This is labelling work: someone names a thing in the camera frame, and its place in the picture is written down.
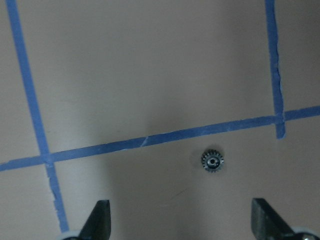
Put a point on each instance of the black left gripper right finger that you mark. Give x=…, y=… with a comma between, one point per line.
x=267, y=224

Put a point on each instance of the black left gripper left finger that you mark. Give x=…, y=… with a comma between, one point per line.
x=98, y=224

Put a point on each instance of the black bearing gear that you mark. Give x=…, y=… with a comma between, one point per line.
x=212, y=160

